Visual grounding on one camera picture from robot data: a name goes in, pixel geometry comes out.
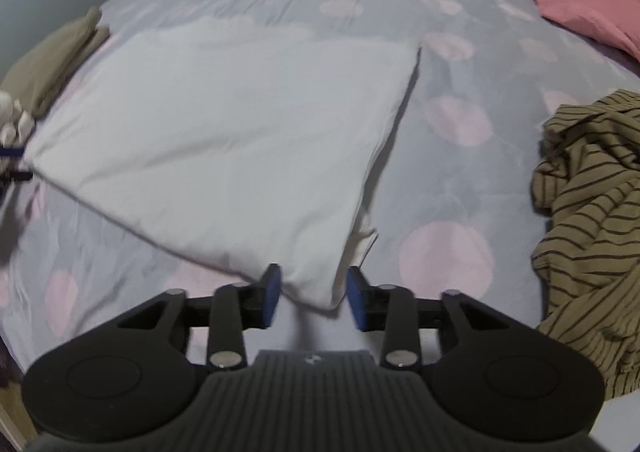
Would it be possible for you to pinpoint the tan striped garment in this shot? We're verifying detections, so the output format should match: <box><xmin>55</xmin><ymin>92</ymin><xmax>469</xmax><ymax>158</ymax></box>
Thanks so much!
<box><xmin>530</xmin><ymin>89</ymin><xmax>640</xmax><ymax>400</ymax></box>

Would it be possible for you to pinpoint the white t-shirt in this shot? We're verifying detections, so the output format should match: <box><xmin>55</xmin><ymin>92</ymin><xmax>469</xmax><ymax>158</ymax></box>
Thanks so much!
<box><xmin>22</xmin><ymin>15</ymin><xmax>423</xmax><ymax>313</ymax></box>

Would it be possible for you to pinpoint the bed with pink-dotted sheet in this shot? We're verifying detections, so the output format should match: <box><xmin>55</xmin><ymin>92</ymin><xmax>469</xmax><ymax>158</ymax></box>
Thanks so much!
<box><xmin>0</xmin><ymin>0</ymin><xmax>640</xmax><ymax>413</ymax></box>

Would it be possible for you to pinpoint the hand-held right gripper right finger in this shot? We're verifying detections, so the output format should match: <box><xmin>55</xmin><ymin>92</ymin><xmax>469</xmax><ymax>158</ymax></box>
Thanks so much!
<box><xmin>346</xmin><ymin>265</ymin><xmax>511</xmax><ymax>373</ymax></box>

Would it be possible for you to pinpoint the folded tan fleece blanket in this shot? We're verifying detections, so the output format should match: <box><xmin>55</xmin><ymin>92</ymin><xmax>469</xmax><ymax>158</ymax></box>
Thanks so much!
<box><xmin>0</xmin><ymin>6</ymin><xmax>112</xmax><ymax>119</ymax></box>

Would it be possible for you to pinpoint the white textured towel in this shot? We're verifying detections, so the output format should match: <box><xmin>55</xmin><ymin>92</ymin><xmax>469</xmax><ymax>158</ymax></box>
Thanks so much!
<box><xmin>0</xmin><ymin>91</ymin><xmax>38</xmax><ymax>145</ymax></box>

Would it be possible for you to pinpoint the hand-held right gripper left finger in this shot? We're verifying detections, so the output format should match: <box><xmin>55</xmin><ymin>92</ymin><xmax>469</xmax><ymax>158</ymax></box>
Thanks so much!
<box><xmin>118</xmin><ymin>262</ymin><xmax>283</xmax><ymax>373</ymax></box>

